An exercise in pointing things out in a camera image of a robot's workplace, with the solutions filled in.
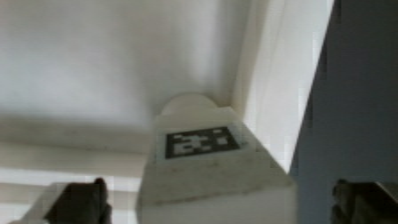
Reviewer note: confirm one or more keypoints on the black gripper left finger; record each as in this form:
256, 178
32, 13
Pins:
71, 204

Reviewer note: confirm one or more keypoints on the white square tabletop part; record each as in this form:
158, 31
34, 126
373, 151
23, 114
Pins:
103, 56

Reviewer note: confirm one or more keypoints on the white U-shaped obstacle fence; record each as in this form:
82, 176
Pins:
31, 188

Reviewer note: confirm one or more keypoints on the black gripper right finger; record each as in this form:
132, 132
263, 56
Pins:
365, 203

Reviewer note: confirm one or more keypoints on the white table leg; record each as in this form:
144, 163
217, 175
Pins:
214, 182

